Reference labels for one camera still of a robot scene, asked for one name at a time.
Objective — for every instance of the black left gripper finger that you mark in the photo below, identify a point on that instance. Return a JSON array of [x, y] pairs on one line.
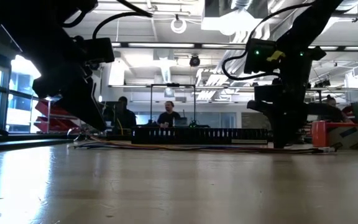
[[82, 109]]

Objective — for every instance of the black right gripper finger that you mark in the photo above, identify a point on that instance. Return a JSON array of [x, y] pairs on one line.
[[283, 133]]

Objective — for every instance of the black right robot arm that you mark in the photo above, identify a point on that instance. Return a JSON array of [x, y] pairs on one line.
[[309, 25]]

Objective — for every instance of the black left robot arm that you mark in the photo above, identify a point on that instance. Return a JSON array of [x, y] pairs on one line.
[[26, 31]]

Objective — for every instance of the red storage bin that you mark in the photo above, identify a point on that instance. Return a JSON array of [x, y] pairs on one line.
[[51, 124], [47, 109]]

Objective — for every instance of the orange tape dispenser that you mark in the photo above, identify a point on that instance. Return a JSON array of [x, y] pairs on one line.
[[320, 133]]

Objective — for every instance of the person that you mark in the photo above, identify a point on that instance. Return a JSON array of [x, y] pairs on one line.
[[332, 101], [126, 118], [168, 118]]

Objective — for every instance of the white ventilation unit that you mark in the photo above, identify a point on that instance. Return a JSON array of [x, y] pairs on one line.
[[225, 25]]

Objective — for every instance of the long ceiling light bar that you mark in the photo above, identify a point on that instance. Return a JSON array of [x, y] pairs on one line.
[[160, 45]]

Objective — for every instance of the black ceiling spot lamp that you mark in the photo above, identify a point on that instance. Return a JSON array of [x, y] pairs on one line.
[[194, 61]]

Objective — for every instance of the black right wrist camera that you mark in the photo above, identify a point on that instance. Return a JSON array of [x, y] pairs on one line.
[[259, 59]]

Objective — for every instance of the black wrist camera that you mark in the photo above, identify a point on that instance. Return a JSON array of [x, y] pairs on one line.
[[259, 59], [99, 50]]

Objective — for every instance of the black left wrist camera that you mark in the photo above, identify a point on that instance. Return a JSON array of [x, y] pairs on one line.
[[99, 50]]

